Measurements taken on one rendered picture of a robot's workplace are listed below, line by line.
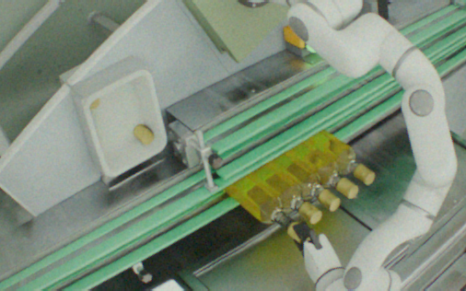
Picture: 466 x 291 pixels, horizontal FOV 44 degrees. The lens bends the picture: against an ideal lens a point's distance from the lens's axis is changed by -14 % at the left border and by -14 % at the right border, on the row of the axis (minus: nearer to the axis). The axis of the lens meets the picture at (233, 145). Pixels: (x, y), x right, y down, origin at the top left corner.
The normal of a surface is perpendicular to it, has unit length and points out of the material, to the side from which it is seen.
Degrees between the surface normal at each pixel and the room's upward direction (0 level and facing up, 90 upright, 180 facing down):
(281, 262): 90
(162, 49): 0
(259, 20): 4
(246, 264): 90
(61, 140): 0
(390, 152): 90
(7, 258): 90
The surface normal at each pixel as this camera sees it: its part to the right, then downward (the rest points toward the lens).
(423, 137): -0.45, -0.10
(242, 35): 0.59, 0.38
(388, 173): -0.15, -0.77
